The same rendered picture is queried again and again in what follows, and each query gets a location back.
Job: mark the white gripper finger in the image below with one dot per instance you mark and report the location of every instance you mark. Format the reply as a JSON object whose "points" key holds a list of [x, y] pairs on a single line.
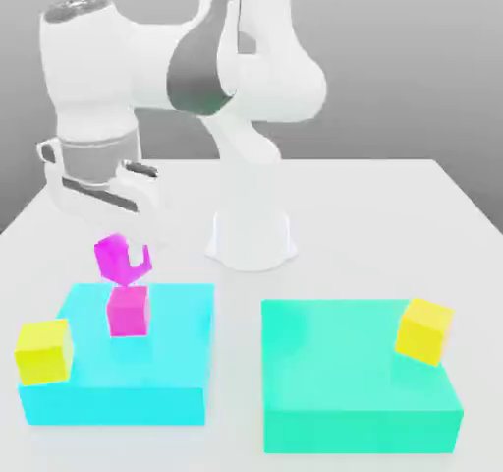
{"points": [[136, 253]]}

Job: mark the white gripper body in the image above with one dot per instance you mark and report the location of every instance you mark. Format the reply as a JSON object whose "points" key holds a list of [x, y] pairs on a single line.
{"points": [[118, 216]]}

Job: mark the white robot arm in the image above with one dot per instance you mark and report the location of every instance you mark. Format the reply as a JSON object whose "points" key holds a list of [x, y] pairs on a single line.
{"points": [[90, 74]]}

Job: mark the small yellow cube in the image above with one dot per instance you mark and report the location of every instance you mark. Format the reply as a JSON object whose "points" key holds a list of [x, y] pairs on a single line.
{"points": [[422, 332], [41, 356]]}

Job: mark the large cyan box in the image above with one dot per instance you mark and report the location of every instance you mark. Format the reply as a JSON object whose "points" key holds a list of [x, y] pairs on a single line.
{"points": [[157, 362]]}

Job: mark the large turquoise box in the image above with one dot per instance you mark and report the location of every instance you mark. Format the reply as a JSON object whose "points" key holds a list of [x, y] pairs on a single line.
{"points": [[338, 362]]}

